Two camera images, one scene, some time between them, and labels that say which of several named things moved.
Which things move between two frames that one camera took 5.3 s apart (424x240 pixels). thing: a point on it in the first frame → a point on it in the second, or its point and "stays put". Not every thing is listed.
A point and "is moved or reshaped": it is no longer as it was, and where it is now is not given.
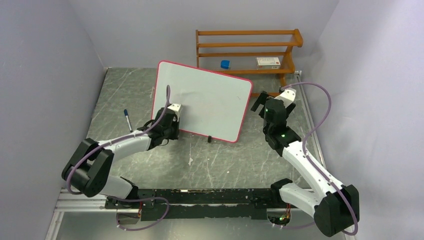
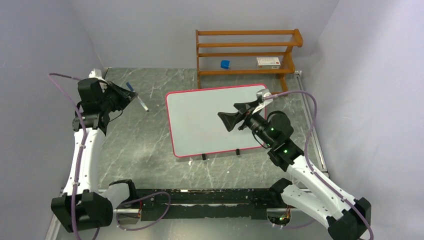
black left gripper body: x=171 y=132 → x=108 y=102
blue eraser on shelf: x=225 y=64 stays put
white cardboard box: x=264 y=63 stays put
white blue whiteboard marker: x=126 y=114 → x=128 y=84
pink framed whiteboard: x=213 y=104 is moved or reshaped
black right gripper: x=262 y=98 → x=230 y=119
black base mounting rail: x=173 y=204 stays put
